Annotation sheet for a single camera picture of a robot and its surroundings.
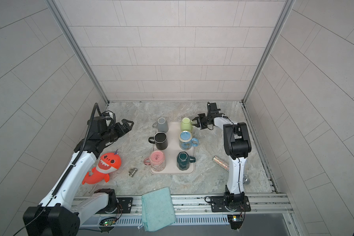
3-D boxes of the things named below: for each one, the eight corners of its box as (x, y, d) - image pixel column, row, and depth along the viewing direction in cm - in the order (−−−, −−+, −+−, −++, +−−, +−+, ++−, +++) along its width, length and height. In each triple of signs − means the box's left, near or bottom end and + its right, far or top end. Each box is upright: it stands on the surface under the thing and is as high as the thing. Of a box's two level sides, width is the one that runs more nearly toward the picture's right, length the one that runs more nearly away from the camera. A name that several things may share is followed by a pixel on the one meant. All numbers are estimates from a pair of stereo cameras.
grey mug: (153, 132, 100) (151, 124, 93) (154, 125, 104) (152, 117, 96) (168, 132, 100) (167, 124, 93) (169, 125, 104) (168, 117, 96)
